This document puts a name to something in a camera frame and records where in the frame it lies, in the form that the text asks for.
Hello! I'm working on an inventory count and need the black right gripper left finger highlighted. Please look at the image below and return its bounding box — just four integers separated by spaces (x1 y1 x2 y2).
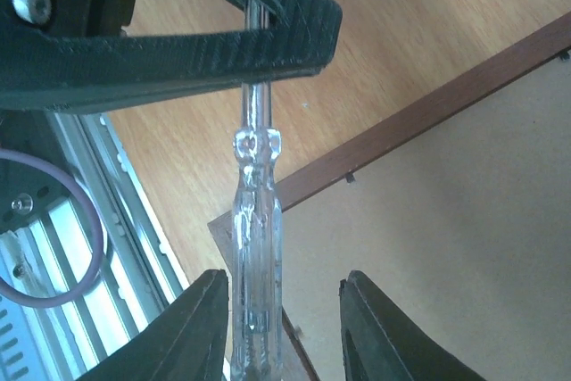
80 269 228 381

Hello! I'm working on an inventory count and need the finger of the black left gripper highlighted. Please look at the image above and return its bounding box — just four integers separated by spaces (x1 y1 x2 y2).
1 0 343 114

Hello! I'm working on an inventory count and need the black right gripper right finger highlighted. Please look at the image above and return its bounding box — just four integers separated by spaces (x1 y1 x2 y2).
339 270 483 380

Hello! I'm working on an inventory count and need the clear handle screwdriver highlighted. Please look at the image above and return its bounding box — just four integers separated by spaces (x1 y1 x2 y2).
229 0 285 381

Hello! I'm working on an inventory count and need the brown wooden picture frame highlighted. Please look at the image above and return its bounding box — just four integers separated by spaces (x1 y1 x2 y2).
207 10 571 381

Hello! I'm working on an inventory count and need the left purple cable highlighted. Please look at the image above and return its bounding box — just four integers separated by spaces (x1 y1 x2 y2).
0 148 111 309

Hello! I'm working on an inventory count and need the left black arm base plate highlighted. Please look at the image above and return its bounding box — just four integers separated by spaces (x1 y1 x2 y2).
0 111 81 235

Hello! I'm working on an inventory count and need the aluminium rail base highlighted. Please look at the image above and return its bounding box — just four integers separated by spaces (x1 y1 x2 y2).
1 113 187 380

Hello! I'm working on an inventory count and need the brown frame backing board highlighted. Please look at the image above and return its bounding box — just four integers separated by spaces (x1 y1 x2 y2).
283 59 570 380

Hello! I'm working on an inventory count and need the grey slotted cable duct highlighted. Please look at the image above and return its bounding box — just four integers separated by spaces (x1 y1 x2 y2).
1 298 33 380

